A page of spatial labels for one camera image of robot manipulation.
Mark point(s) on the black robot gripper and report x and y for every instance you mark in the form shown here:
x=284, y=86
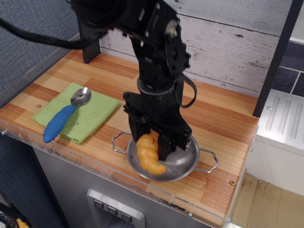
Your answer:
x=160, y=113

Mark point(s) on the orange plastic croissant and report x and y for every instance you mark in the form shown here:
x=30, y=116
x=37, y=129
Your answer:
x=147, y=153

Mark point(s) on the stainless steel colander bowl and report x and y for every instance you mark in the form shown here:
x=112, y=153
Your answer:
x=179, y=163

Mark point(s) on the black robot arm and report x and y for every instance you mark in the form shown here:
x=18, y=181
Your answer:
x=155, y=33

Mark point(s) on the green folded cloth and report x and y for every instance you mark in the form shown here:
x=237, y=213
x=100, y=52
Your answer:
x=84, y=120

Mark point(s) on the grey dispenser button panel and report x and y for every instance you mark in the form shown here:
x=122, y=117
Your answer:
x=109, y=212

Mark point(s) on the white toy sink counter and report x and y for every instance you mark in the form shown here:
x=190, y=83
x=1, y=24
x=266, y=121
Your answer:
x=277, y=152

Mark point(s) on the yellow object at bottom left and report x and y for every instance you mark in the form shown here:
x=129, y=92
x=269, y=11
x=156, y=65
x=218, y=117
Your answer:
x=22, y=224

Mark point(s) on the blue handled metal spoon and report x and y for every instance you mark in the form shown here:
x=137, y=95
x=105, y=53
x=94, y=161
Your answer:
x=81, y=97

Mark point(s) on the black left frame post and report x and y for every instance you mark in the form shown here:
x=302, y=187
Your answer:
x=92, y=50

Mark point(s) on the black frame post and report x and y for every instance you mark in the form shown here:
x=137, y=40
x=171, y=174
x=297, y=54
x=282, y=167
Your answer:
x=288, y=28
x=92, y=50

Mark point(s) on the black right frame post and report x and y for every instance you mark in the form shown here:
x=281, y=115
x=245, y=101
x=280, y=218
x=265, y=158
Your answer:
x=288, y=28

